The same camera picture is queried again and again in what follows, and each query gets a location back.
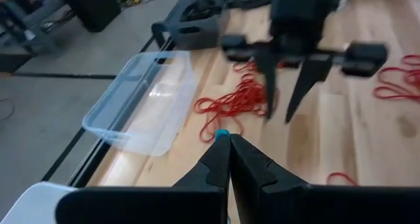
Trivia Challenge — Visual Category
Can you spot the wooden workbench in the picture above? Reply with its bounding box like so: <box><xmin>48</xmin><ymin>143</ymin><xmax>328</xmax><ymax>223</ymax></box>
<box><xmin>0</xmin><ymin>0</ymin><xmax>76</xmax><ymax>56</ymax></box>

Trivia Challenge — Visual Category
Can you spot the black aluminium table frame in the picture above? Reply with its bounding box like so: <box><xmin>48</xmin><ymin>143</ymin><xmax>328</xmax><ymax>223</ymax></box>
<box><xmin>67</xmin><ymin>0</ymin><xmax>276</xmax><ymax>189</ymax></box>

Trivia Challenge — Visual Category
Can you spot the black rubber band heap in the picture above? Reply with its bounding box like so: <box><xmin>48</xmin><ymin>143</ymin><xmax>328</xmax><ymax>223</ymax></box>
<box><xmin>182</xmin><ymin>0</ymin><xmax>224</xmax><ymax>23</ymax></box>

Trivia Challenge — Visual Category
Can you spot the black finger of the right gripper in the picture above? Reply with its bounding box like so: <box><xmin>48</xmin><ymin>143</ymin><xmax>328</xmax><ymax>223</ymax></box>
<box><xmin>254</xmin><ymin>50</ymin><xmax>280</xmax><ymax>120</ymax></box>
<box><xmin>284</xmin><ymin>55</ymin><xmax>334</xmax><ymax>124</ymax></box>

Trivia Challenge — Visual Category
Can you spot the clear plastic basket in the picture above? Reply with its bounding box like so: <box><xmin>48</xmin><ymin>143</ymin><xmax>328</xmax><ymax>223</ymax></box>
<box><xmin>81</xmin><ymin>50</ymin><xmax>199</xmax><ymax>158</ymax></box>

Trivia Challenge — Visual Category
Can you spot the red rubber band pile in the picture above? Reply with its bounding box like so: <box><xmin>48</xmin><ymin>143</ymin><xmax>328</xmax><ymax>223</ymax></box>
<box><xmin>373</xmin><ymin>54</ymin><xmax>420</xmax><ymax>104</ymax></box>
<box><xmin>192</xmin><ymin>73</ymin><xmax>280</xmax><ymax>143</ymax></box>
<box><xmin>232</xmin><ymin>60</ymin><xmax>296</xmax><ymax>73</ymax></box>

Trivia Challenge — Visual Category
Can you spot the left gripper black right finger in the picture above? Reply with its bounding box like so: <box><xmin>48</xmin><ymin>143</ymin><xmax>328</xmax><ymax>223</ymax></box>
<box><xmin>230</xmin><ymin>133</ymin><xmax>420</xmax><ymax>224</ymax></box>

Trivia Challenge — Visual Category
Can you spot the grey plastic basket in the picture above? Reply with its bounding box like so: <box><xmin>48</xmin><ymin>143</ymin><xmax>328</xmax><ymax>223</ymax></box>
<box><xmin>163</xmin><ymin>0</ymin><xmax>230</xmax><ymax>51</ymax></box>

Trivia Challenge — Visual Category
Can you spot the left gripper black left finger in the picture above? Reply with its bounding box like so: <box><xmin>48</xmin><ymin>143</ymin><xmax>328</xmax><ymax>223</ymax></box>
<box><xmin>54</xmin><ymin>133</ymin><xmax>232</xmax><ymax>224</ymax></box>

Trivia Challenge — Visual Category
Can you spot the black floor cabinet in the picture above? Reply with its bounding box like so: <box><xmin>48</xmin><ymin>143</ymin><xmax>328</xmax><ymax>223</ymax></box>
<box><xmin>62</xmin><ymin>0</ymin><xmax>122</xmax><ymax>34</ymax></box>

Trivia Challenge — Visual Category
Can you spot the black floor tape line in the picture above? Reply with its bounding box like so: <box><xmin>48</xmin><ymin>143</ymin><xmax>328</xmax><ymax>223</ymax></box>
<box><xmin>12</xmin><ymin>72</ymin><xmax>118</xmax><ymax>80</ymax></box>
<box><xmin>41</xmin><ymin>35</ymin><xmax>157</xmax><ymax>182</ymax></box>

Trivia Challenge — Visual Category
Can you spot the black frame bracket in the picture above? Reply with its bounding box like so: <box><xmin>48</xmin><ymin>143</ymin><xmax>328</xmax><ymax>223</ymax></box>
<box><xmin>151</xmin><ymin>21</ymin><xmax>169</xmax><ymax>49</ymax></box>

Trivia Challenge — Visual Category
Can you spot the white plastic basket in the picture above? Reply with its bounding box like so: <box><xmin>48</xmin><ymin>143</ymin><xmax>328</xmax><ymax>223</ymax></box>
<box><xmin>0</xmin><ymin>181</ymin><xmax>79</xmax><ymax>224</ymax></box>

